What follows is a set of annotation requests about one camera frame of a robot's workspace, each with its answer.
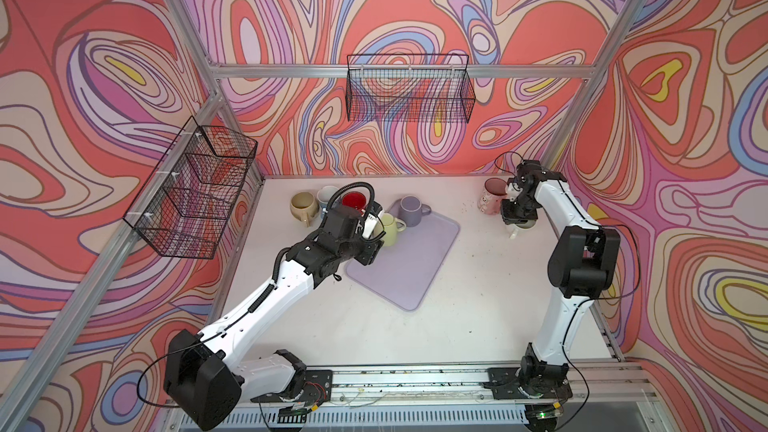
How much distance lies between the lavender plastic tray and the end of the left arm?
247 mm

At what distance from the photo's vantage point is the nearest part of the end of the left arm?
675mm

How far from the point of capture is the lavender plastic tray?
91cm
